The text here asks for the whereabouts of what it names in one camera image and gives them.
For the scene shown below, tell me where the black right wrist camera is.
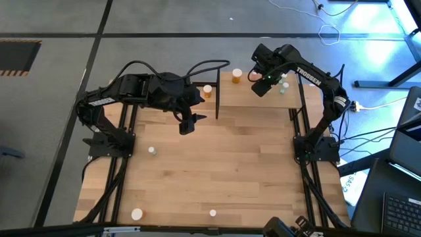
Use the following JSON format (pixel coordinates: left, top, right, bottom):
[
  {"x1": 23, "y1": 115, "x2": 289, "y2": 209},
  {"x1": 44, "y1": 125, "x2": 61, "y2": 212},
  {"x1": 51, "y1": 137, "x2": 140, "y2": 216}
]
[{"x1": 251, "y1": 77, "x2": 274, "y2": 98}]

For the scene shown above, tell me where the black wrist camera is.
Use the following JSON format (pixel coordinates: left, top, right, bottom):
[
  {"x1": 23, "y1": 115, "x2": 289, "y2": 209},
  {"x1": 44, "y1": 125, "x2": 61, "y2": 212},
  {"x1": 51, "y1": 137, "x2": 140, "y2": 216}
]
[
  {"x1": 251, "y1": 77, "x2": 274, "y2": 98},
  {"x1": 178, "y1": 118, "x2": 197, "y2": 136}
]

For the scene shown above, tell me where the black power cable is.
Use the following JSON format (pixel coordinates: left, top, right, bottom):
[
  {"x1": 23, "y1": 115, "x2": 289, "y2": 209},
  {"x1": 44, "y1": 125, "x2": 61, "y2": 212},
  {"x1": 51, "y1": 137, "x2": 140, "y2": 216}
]
[{"x1": 335, "y1": 126, "x2": 401, "y2": 141}]

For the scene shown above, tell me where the black desk leg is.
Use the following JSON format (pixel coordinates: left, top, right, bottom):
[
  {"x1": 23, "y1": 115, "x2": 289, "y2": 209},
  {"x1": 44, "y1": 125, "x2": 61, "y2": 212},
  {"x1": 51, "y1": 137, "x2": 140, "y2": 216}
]
[{"x1": 337, "y1": 147, "x2": 392, "y2": 178}]

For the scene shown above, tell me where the wooden shelf black frame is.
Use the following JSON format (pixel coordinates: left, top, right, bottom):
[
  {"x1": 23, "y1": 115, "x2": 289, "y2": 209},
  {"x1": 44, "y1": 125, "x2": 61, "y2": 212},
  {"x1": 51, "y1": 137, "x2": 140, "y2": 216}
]
[{"x1": 215, "y1": 66, "x2": 310, "y2": 120}]

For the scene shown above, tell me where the white paper sheet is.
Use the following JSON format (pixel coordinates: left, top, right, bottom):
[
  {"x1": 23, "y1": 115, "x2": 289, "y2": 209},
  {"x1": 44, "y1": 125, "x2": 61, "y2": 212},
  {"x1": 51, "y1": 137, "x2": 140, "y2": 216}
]
[{"x1": 338, "y1": 157, "x2": 369, "y2": 207}]

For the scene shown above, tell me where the grey floor object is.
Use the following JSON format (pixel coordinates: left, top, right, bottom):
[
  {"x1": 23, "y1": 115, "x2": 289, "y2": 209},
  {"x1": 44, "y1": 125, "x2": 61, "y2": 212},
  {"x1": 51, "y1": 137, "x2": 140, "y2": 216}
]
[{"x1": 0, "y1": 144, "x2": 26, "y2": 159}]

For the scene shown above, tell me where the grey laptop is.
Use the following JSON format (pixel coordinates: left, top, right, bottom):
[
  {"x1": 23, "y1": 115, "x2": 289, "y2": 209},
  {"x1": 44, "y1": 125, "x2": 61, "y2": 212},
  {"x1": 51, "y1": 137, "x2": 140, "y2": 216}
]
[{"x1": 389, "y1": 86, "x2": 421, "y2": 180}]

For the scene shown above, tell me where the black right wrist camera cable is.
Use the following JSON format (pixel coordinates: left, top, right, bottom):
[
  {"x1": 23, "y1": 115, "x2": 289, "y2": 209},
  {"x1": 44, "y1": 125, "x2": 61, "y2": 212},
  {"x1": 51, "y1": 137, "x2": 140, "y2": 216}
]
[{"x1": 246, "y1": 62, "x2": 297, "y2": 84}]

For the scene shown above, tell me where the dark laptop with keyboard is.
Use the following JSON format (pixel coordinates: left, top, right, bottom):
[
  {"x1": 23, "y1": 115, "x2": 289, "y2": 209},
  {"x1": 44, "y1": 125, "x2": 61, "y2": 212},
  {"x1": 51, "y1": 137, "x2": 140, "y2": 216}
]
[{"x1": 349, "y1": 157, "x2": 421, "y2": 237}]

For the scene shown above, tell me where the white floor cable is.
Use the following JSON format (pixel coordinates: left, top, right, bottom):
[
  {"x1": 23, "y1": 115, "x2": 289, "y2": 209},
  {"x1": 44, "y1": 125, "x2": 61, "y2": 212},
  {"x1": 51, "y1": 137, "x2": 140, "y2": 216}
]
[{"x1": 266, "y1": 0, "x2": 341, "y2": 46}]

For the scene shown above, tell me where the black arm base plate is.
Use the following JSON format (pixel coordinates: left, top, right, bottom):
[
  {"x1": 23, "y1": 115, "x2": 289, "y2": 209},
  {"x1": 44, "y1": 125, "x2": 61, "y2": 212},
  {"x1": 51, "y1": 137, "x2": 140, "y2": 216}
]
[
  {"x1": 293, "y1": 135, "x2": 341, "y2": 163},
  {"x1": 82, "y1": 130, "x2": 136, "y2": 158}
]

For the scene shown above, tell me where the black handheld device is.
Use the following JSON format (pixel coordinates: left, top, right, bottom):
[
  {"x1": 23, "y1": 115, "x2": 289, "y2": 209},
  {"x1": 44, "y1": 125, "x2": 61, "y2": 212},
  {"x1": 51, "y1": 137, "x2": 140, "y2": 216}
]
[{"x1": 262, "y1": 215, "x2": 318, "y2": 237}]

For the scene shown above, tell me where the orange floor cable black plug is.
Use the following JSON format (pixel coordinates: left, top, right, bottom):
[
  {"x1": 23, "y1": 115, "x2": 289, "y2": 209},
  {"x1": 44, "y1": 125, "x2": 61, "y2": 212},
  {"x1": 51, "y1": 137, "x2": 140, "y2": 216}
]
[{"x1": 311, "y1": 0, "x2": 360, "y2": 16}]

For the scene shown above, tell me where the dark hatch with hazard stripes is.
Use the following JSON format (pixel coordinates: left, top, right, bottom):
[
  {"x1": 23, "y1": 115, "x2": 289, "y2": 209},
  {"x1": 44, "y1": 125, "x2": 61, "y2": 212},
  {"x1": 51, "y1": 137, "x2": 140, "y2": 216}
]
[{"x1": 0, "y1": 39, "x2": 43, "y2": 78}]

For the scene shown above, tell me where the black desk leg frame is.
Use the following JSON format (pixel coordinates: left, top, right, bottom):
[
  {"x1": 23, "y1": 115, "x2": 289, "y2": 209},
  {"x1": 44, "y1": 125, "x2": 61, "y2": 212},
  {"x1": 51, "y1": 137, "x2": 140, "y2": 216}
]
[{"x1": 353, "y1": 28, "x2": 421, "y2": 89}]

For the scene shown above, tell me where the pale power cable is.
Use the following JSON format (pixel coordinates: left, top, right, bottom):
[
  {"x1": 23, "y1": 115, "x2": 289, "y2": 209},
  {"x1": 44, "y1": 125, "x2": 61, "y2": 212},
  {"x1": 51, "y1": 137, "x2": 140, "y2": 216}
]
[{"x1": 360, "y1": 96, "x2": 409, "y2": 111}]

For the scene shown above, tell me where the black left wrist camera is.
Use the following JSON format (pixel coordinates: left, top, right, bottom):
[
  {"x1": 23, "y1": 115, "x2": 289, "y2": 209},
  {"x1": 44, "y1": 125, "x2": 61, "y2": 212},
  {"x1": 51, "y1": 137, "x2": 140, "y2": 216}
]
[{"x1": 178, "y1": 118, "x2": 197, "y2": 136}]

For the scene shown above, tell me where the black diagonal frame brace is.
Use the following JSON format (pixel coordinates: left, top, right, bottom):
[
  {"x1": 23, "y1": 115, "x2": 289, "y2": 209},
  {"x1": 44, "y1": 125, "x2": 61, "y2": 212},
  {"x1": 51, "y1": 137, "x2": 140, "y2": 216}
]
[
  {"x1": 78, "y1": 171, "x2": 124, "y2": 224},
  {"x1": 304, "y1": 171, "x2": 350, "y2": 228}
]

